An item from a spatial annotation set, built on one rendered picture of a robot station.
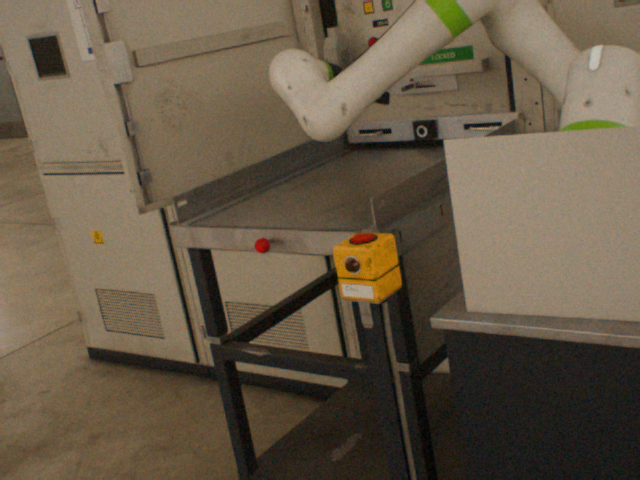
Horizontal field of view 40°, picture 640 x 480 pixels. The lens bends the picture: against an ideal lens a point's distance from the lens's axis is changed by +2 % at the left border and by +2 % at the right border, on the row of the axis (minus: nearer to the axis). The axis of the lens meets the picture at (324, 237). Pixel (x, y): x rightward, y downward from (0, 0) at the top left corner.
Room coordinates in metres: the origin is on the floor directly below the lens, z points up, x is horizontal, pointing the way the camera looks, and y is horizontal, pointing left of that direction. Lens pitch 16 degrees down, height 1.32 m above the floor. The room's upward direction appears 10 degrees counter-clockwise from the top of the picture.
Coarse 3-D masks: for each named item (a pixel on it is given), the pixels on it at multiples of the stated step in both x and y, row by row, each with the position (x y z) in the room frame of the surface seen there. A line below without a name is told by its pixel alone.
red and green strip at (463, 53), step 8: (456, 48) 2.28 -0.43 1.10; (464, 48) 2.27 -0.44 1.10; (472, 48) 2.25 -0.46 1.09; (432, 56) 2.33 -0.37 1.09; (440, 56) 2.31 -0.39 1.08; (448, 56) 2.30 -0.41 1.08; (456, 56) 2.28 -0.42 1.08; (464, 56) 2.27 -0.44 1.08; (472, 56) 2.25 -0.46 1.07; (424, 64) 2.34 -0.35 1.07
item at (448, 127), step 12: (384, 120) 2.43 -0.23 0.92; (396, 120) 2.40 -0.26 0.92; (408, 120) 2.38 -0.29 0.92; (444, 120) 2.31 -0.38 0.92; (456, 120) 2.28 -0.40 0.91; (468, 120) 2.26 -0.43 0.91; (480, 120) 2.24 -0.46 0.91; (492, 120) 2.22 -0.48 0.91; (348, 132) 2.51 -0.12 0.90; (360, 132) 2.48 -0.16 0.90; (372, 132) 2.45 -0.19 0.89; (384, 132) 2.43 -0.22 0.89; (396, 132) 2.40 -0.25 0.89; (408, 132) 2.38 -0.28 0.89; (444, 132) 2.31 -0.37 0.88; (456, 132) 2.29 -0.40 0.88; (468, 132) 2.26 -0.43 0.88; (480, 132) 2.24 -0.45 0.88
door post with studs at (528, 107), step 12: (516, 72) 2.14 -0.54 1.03; (516, 84) 2.14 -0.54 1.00; (528, 84) 2.12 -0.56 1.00; (516, 96) 2.14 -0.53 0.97; (528, 96) 2.12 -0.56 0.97; (540, 96) 2.10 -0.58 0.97; (516, 108) 2.15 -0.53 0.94; (528, 108) 2.12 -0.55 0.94; (540, 108) 2.10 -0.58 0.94; (528, 120) 2.12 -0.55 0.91; (540, 120) 2.11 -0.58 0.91; (528, 132) 2.13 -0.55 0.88; (540, 132) 2.11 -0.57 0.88
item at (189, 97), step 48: (96, 0) 2.19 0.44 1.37; (144, 0) 2.29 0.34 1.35; (192, 0) 2.36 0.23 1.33; (240, 0) 2.45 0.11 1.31; (288, 0) 2.54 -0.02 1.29; (96, 48) 2.17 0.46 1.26; (144, 48) 2.26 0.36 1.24; (192, 48) 2.33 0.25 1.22; (240, 48) 2.43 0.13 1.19; (288, 48) 2.52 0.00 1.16; (144, 96) 2.25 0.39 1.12; (192, 96) 2.33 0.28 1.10; (240, 96) 2.41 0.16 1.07; (144, 144) 2.23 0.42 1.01; (192, 144) 2.31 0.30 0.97; (240, 144) 2.39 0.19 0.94; (288, 144) 2.48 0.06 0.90; (144, 192) 2.22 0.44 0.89
